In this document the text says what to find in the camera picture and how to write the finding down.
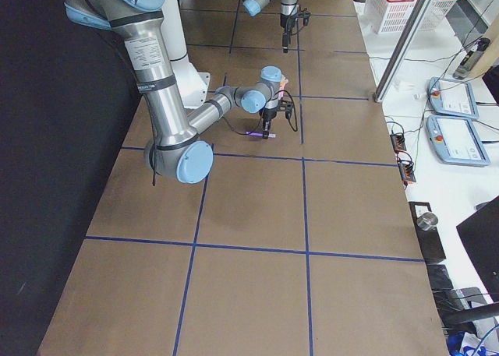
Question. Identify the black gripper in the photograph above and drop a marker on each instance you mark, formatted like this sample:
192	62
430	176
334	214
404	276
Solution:
287	24
269	114

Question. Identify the purple highlighter pen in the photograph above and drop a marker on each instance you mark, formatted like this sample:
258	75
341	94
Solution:
259	134

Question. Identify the pink mesh pen holder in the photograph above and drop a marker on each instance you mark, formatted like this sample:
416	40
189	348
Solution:
283	82

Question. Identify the white red plastic basket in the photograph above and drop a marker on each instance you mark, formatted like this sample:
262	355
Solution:
391	16

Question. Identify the black orange power strip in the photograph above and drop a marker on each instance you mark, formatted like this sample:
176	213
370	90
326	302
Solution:
398	142
406	170

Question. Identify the far teach pendant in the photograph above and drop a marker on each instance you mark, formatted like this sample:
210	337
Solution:
450	97

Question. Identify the teach pendant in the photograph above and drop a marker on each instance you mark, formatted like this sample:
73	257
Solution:
450	97
455	141

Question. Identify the metal cup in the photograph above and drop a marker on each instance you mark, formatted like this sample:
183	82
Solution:
426	221

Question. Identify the near teach pendant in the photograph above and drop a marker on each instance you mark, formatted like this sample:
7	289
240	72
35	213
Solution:
455	141

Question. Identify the black monitor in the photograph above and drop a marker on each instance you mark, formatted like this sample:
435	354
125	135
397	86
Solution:
479	236

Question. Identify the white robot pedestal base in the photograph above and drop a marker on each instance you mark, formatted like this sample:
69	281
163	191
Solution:
193	85

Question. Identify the aluminium frame post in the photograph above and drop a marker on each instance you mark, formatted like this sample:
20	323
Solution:
412	26

